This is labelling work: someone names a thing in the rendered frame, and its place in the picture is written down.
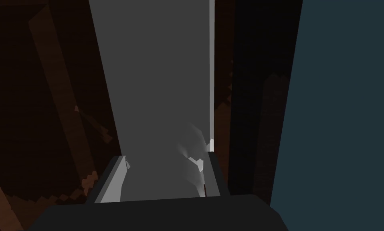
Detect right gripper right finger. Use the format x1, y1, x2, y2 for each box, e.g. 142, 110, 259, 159
200, 151, 231, 198

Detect grey door handle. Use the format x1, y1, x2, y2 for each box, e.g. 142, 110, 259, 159
177, 123, 212, 197

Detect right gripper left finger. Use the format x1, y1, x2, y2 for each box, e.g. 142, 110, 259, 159
85, 155, 131, 205

